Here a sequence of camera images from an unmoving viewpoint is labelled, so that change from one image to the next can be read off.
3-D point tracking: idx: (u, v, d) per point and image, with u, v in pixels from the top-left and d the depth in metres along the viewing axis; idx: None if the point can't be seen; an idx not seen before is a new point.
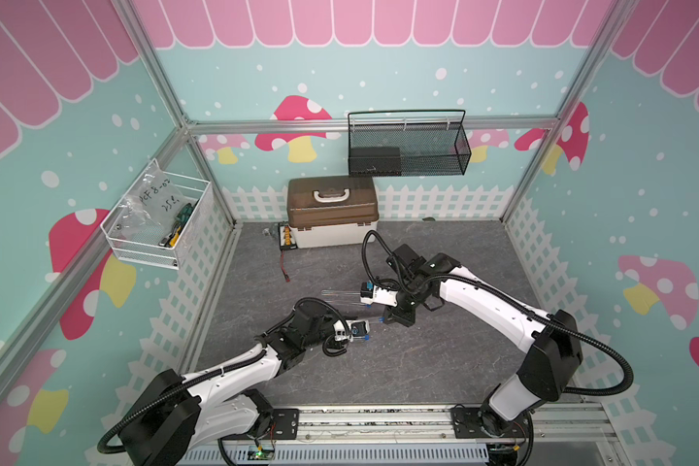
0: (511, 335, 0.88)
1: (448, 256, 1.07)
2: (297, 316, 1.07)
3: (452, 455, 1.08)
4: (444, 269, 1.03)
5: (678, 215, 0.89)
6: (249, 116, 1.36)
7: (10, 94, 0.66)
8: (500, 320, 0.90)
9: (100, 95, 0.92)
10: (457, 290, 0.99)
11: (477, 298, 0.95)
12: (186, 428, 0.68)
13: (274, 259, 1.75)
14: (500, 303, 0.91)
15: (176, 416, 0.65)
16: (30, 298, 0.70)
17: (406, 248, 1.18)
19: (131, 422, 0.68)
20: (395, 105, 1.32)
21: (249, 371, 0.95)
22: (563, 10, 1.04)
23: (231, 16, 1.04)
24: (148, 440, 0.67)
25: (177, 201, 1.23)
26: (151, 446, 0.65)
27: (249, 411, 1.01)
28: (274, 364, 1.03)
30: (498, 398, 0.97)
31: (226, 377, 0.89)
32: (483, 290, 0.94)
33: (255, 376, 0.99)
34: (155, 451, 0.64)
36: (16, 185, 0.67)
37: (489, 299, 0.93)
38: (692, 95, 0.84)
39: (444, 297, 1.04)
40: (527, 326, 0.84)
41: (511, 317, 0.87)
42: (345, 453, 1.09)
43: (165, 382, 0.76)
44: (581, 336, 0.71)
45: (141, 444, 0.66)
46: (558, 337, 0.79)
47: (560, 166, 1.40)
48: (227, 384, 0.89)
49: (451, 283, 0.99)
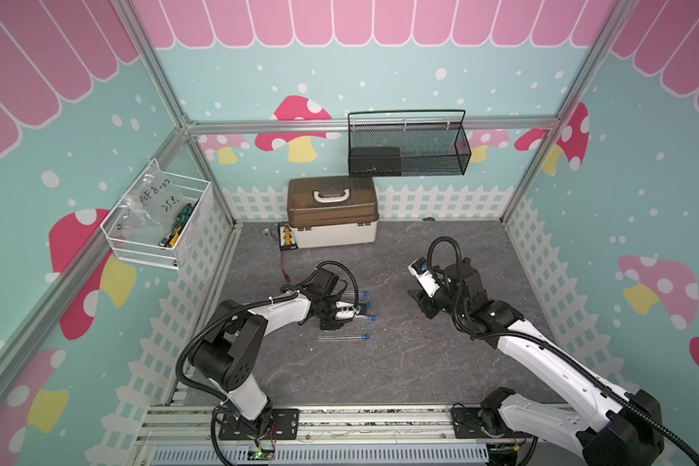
0: (581, 409, 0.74)
1: (510, 307, 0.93)
2: (319, 273, 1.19)
3: (452, 455, 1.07)
4: (503, 321, 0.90)
5: (679, 215, 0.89)
6: (249, 116, 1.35)
7: (10, 94, 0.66)
8: (567, 389, 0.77)
9: (100, 95, 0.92)
10: (518, 348, 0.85)
11: (541, 360, 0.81)
12: (257, 338, 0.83)
13: (274, 259, 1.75)
14: (568, 369, 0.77)
15: (249, 329, 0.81)
16: (29, 299, 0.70)
17: (476, 278, 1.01)
19: (203, 349, 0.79)
20: (395, 105, 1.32)
21: (290, 304, 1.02)
22: (563, 9, 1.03)
23: (231, 16, 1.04)
24: (220, 360, 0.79)
25: (177, 201, 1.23)
26: (227, 363, 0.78)
27: (262, 395, 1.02)
28: (306, 303, 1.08)
30: (516, 412, 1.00)
31: (277, 305, 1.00)
32: (549, 351, 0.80)
33: (295, 313, 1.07)
34: (231, 368, 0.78)
36: (16, 185, 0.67)
37: (555, 363, 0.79)
38: (692, 95, 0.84)
39: (501, 349, 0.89)
40: (601, 401, 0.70)
41: (581, 388, 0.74)
42: (345, 453, 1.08)
43: (227, 308, 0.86)
44: (666, 430, 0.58)
45: (216, 363, 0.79)
46: (635, 421, 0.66)
47: (560, 166, 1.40)
48: (277, 313, 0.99)
49: (513, 339, 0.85)
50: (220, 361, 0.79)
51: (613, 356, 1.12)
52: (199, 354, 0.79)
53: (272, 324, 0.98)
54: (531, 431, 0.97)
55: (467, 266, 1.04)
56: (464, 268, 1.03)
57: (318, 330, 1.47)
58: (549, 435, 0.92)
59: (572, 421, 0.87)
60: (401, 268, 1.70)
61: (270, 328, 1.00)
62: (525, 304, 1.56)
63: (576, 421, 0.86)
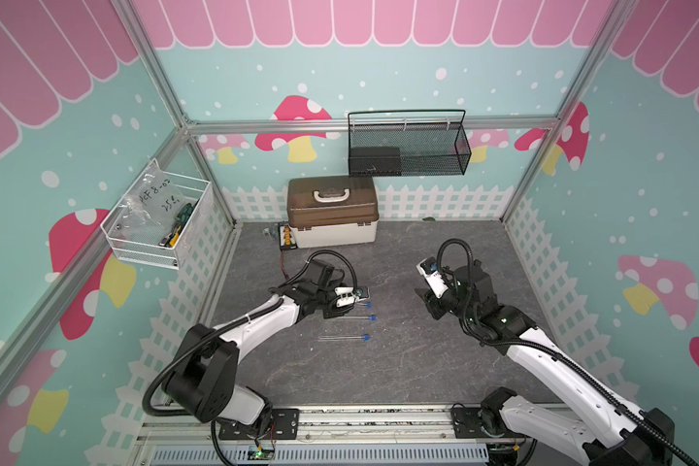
0: (592, 424, 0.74)
1: (521, 314, 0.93)
2: (311, 268, 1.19)
3: (452, 455, 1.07)
4: (515, 328, 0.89)
5: (679, 214, 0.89)
6: (249, 116, 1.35)
7: (10, 94, 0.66)
8: (580, 404, 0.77)
9: (100, 95, 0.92)
10: (531, 358, 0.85)
11: (554, 373, 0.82)
12: (231, 367, 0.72)
13: (274, 259, 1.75)
14: (583, 384, 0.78)
15: (218, 359, 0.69)
16: (30, 299, 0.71)
17: (486, 282, 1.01)
19: (176, 377, 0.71)
20: (395, 105, 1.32)
21: (271, 317, 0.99)
22: (564, 10, 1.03)
23: (231, 16, 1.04)
24: (195, 388, 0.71)
25: (177, 201, 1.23)
26: (201, 392, 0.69)
27: (257, 399, 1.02)
28: (293, 309, 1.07)
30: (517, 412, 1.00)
31: (254, 323, 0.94)
32: (563, 364, 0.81)
33: (279, 323, 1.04)
34: (205, 398, 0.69)
36: (16, 186, 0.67)
37: (570, 377, 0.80)
38: (692, 95, 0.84)
39: (511, 357, 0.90)
40: (615, 419, 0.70)
41: (594, 404, 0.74)
42: (345, 453, 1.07)
43: (198, 335, 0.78)
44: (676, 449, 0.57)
45: (190, 393, 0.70)
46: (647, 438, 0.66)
47: (560, 165, 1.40)
48: (255, 331, 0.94)
49: (524, 349, 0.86)
50: (196, 389, 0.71)
51: (613, 356, 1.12)
52: (172, 383, 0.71)
53: (252, 343, 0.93)
54: (531, 433, 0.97)
55: (477, 269, 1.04)
56: (476, 272, 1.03)
57: (319, 330, 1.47)
58: (552, 440, 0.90)
59: (578, 430, 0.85)
60: (401, 268, 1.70)
61: (252, 347, 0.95)
62: (526, 304, 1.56)
63: (582, 431, 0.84)
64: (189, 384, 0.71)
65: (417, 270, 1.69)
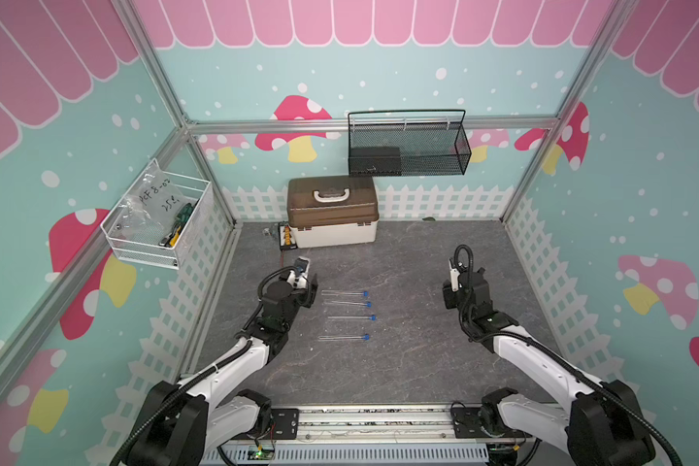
0: (560, 395, 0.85)
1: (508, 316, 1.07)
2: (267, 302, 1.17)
3: (452, 455, 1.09)
4: (501, 326, 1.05)
5: (679, 214, 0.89)
6: (249, 116, 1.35)
7: (11, 94, 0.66)
8: (549, 380, 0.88)
9: (100, 95, 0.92)
10: (509, 346, 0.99)
11: (527, 355, 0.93)
12: (198, 425, 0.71)
13: (274, 259, 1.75)
14: (548, 360, 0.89)
15: (187, 416, 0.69)
16: (30, 299, 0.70)
17: (483, 287, 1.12)
19: (140, 442, 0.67)
20: (395, 105, 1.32)
21: (241, 362, 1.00)
22: (563, 10, 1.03)
23: (231, 16, 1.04)
24: (161, 450, 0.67)
25: (177, 201, 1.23)
26: (168, 453, 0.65)
27: (250, 406, 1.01)
28: (261, 351, 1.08)
30: (514, 406, 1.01)
31: (222, 371, 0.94)
32: (534, 348, 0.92)
33: (249, 366, 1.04)
34: (173, 458, 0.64)
36: (16, 186, 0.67)
37: (539, 356, 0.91)
38: (692, 95, 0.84)
39: (498, 353, 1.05)
40: (574, 385, 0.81)
41: (556, 375, 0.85)
42: (345, 453, 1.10)
43: (162, 393, 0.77)
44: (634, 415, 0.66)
45: (156, 457, 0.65)
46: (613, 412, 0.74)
47: (560, 165, 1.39)
48: (224, 380, 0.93)
49: (503, 338, 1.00)
50: (163, 450, 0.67)
51: (613, 356, 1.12)
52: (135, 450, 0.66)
53: (223, 391, 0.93)
54: (527, 428, 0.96)
55: (479, 275, 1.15)
56: (476, 278, 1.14)
57: (319, 330, 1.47)
58: (546, 436, 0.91)
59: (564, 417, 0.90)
60: (401, 268, 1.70)
61: (223, 395, 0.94)
62: (526, 304, 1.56)
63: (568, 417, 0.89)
64: (154, 448, 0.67)
65: (417, 270, 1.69)
